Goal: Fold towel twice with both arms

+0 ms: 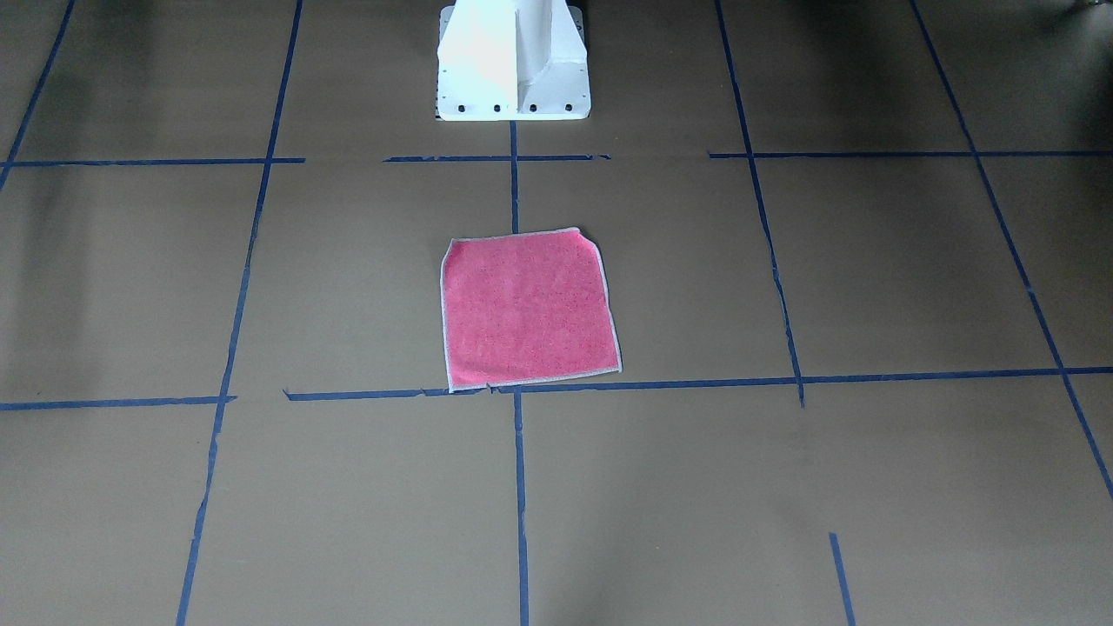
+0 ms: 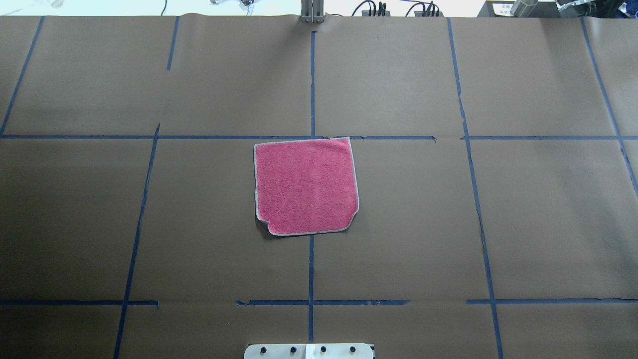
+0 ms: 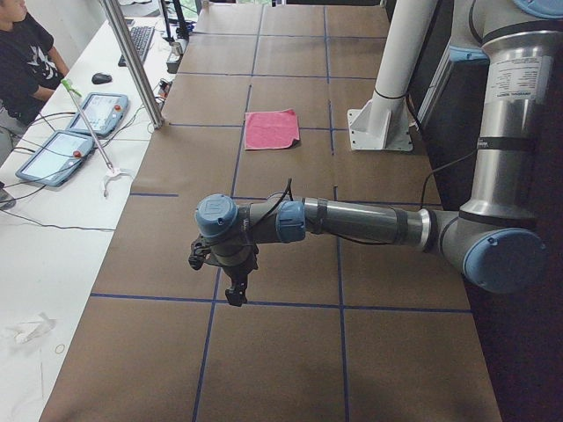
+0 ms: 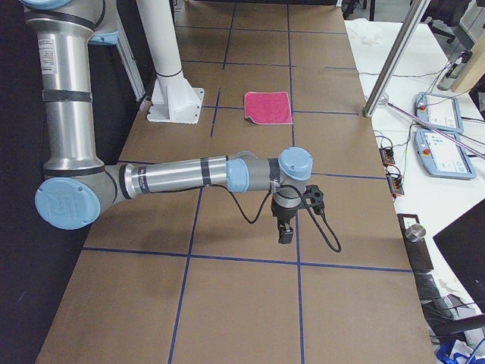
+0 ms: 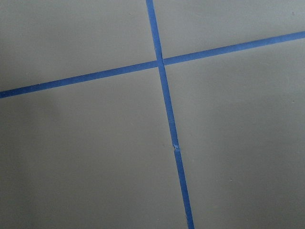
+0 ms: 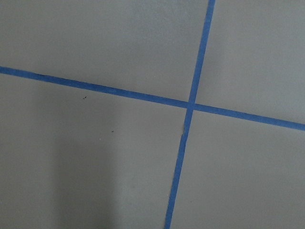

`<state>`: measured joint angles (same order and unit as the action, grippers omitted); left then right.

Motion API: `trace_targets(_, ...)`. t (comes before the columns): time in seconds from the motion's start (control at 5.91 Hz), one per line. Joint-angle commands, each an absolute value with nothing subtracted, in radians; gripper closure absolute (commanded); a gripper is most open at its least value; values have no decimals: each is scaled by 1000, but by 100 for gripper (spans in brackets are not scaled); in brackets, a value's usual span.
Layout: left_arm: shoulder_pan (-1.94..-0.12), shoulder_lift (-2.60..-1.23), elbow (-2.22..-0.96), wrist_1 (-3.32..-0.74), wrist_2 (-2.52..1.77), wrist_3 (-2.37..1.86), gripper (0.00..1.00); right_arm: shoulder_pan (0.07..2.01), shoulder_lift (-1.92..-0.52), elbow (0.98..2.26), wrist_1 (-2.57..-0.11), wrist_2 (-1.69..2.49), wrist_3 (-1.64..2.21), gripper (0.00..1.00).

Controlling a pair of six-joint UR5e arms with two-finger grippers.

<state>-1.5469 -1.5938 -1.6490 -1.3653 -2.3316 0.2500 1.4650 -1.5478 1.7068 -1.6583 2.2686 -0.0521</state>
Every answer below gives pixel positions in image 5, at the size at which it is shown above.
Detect blue tape line crosswise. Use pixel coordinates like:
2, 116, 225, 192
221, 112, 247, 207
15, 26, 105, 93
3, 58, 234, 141
0, 31, 305, 99

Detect blue tape line lengthwise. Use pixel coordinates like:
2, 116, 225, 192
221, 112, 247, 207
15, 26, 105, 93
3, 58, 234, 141
146, 0, 194, 229

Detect brown paper table cover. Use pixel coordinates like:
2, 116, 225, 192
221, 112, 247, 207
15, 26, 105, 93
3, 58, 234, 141
0, 0, 305, 229

